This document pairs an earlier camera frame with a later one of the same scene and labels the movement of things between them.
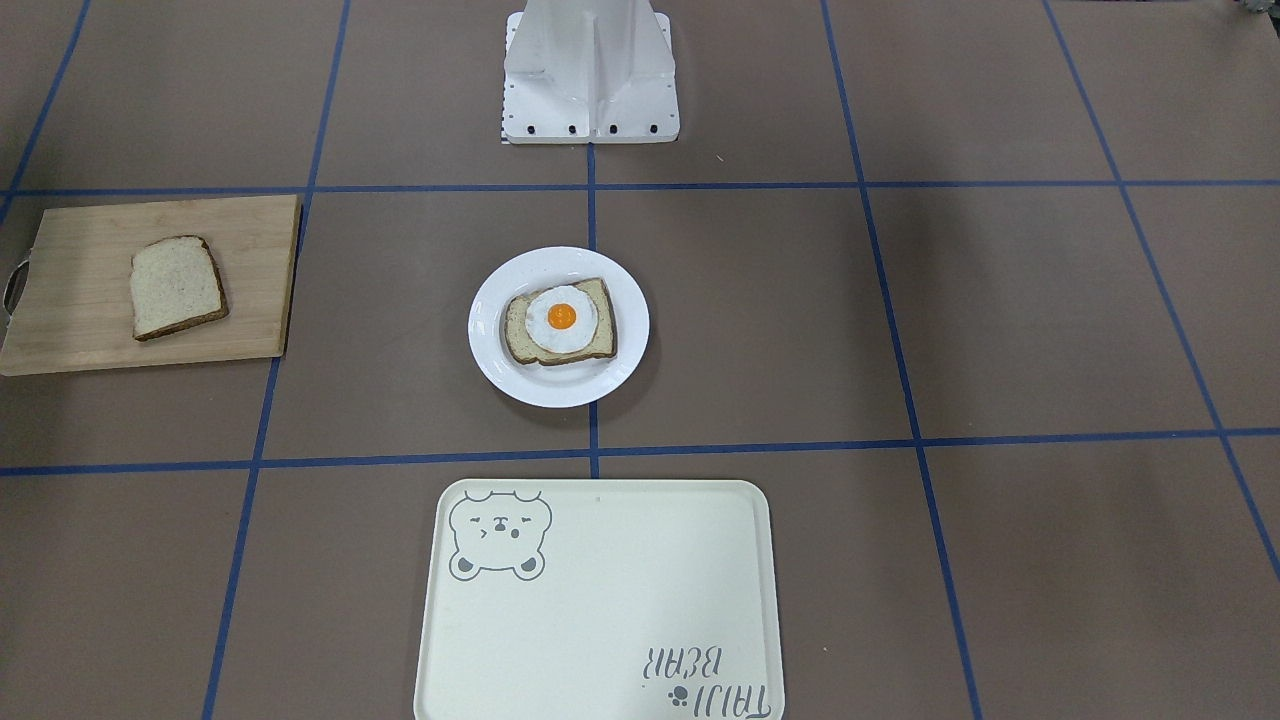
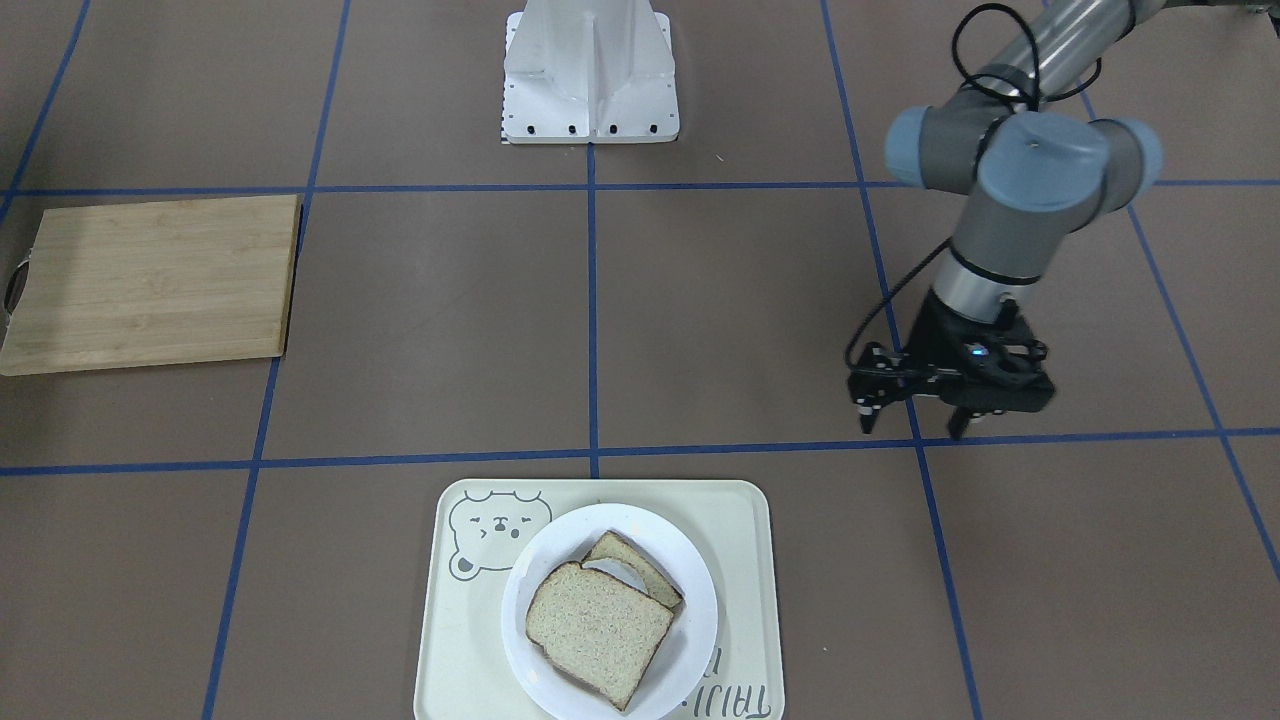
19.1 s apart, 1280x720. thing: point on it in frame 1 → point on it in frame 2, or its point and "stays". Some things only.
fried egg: [562, 319] → [616, 570]
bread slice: [521, 347] → [612, 546]
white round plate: [565, 384] → [685, 647]
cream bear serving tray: [603, 599] stays
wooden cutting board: [76, 311] stays
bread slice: [175, 285] → [600, 628]
